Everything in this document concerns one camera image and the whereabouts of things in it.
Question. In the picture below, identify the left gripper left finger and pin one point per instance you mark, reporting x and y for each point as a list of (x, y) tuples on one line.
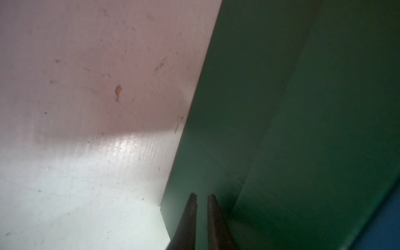
[(185, 235)]

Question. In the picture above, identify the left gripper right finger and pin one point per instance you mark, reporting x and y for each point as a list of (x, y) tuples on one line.
[(219, 235)]

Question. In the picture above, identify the blue shoebox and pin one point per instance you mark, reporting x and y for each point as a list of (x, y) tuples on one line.
[(383, 231)]

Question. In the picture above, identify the green shoebox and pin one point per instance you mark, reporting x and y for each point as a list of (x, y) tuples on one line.
[(294, 125)]

